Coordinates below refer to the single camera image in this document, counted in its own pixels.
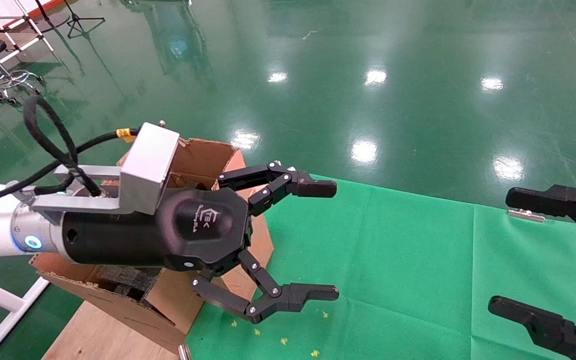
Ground black foam block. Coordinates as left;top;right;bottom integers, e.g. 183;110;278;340
99;265;165;302

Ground black round base stand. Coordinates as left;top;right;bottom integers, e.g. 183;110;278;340
32;0;72;32

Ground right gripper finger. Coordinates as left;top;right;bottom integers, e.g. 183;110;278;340
505;184;576;248
488;295;576;360

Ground thick braided black cable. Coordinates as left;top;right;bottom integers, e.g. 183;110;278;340
23;95;104;197

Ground white frame table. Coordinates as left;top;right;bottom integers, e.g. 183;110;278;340
0;0;58;103

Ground large open brown carton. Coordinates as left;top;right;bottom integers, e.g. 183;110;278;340
29;137;275;355

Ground black tripod stand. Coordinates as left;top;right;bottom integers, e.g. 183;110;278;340
62;0;107;40

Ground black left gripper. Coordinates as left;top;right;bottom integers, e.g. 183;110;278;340
60;161;340;324

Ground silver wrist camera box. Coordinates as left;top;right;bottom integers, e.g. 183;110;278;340
30;121;181;223

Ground green table cloth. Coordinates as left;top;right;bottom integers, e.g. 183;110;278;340
184;174;576;360

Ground thin black cable yellow tag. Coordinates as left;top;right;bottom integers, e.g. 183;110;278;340
0;127;141;206

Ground white metal frame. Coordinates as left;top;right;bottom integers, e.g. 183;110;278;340
0;272;51;360

